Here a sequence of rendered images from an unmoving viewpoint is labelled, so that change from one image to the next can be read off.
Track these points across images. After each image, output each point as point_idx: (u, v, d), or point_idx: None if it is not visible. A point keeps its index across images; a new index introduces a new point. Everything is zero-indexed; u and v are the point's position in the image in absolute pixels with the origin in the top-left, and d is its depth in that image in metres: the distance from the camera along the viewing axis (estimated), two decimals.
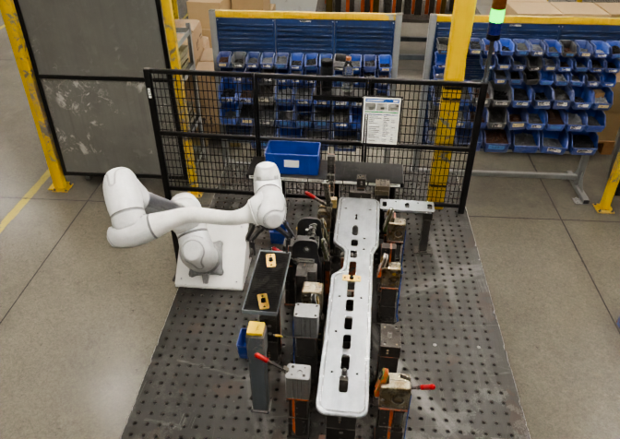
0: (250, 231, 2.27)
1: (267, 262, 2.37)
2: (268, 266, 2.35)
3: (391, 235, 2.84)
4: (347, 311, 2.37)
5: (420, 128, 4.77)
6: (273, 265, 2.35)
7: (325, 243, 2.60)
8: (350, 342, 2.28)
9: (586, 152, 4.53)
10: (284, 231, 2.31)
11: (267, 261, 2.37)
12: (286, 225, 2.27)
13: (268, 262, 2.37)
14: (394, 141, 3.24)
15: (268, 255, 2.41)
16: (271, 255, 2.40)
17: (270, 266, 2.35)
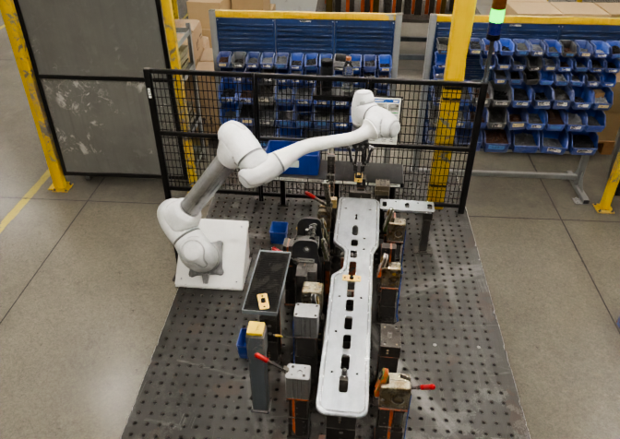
0: (349, 154, 2.69)
1: (354, 178, 2.76)
2: (355, 181, 2.74)
3: (391, 235, 2.84)
4: (347, 311, 2.37)
5: (420, 128, 4.77)
6: (360, 181, 2.74)
7: (325, 243, 2.60)
8: (350, 342, 2.28)
9: (586, 152, 4.53)
10: (364, 158, 2.71)
11: (354, 177, 2.77)
12: (371, 152, 2.68)
13: (355, 178, 2.76)
14: (394, 141, 3.24)
15: (357, 173, 2.80)
16: (359, 174, 2.80)
17: (357, 181, 2.74)
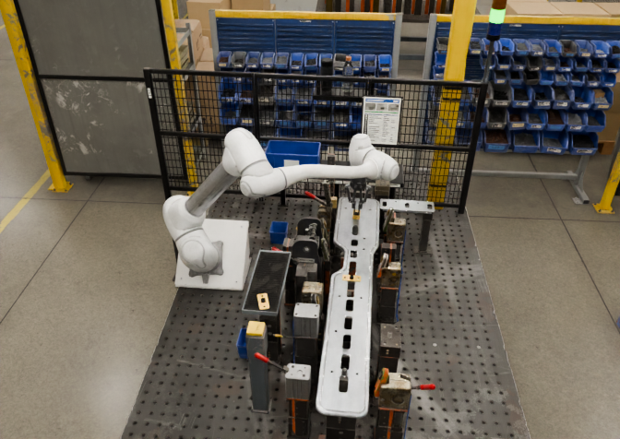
0: (347, 193, 2.82)
1: (352, 215, 2.89)
2: (353, 218, 2.87)
3: (391, 235, 2.84)
4: (347, 311, 2.37)
5: (420, 128, 4.77)
6: (358, 218, 2.87)
7: (325, 243, 2.60)
8: (350, 342, 2.28)
9: (586, 152, 4.53)
10: (362, 195, 2.84)
11: (352, 214, 2.89)
12: (368, 192, 2.80)
13: (353, 215, 2.89)
14: (394, 141, 3.24)
15: (355, 210, 2.92)
16: (357, 211, 2.92)
17: (355, 218, 2.86)
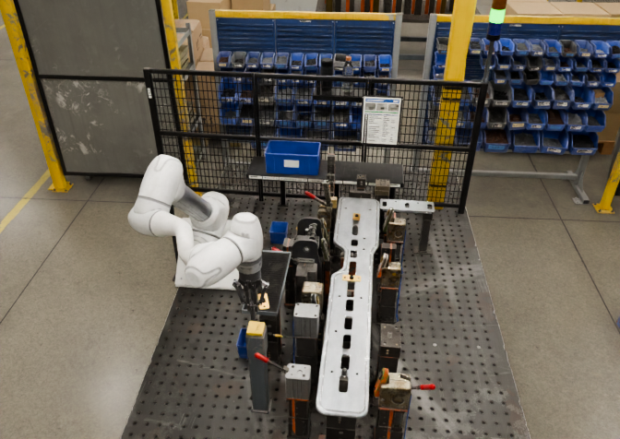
0: (237, 292, 1.96)
1: (352, 217, 2.89)
2: (353, 219, 2.87)
3: (391, 235, 2.84)
4: (347, 311, 2.37)
5: (420, 128, 4.77)
6: (358, 219, 2.87)
7: (325, 243, 2.60)
8: (350, 342, 2.28)
9: (586, 152, 4.53)
10: (257, 295, 1.98)
11: (352, 216, 2.90)
12: (264, 290, 1.94)
13: (353, 217, 2.89)
14: (394, 141, 3.24)
15: (355, 213, 2.93)
16: (357, 214, 2.93)
17: (355, 219, 2.87)
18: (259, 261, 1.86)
